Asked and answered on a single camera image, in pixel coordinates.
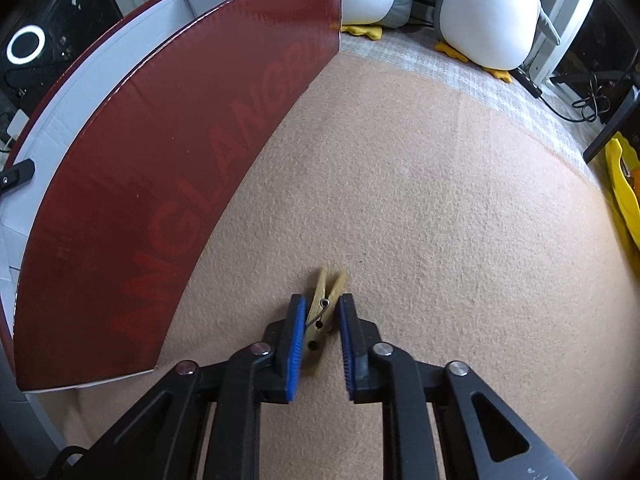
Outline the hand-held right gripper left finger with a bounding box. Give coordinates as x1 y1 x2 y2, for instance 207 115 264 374
75 295 307 480

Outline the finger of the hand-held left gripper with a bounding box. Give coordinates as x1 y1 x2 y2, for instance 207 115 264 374
0 159 36 190

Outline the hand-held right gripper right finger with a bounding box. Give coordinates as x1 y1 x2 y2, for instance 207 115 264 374
336 294 576 480

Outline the wooden clothespin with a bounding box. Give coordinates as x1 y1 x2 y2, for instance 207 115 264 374
302 267 348 376

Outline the red cardboard box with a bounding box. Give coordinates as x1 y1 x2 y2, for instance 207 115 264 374
0 0 343 393

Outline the white power adapter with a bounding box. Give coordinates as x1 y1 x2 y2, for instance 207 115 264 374
7 112 31 141

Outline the yellow plastic bowl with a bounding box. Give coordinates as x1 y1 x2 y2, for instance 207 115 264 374
605 132 640 251

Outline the small penguin plush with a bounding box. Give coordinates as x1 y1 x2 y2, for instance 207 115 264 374
415 0 562 83

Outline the black cable with inline remote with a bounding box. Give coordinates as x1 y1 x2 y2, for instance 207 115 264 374
515 67 623 123

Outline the white window frame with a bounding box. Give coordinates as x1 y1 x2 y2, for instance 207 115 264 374
520 0 601 86

